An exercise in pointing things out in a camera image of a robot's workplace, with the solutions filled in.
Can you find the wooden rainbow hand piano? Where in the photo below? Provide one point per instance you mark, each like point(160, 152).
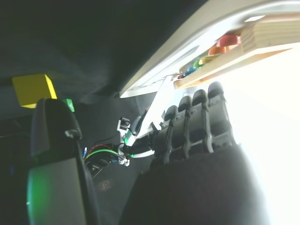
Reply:
point(269, 30)

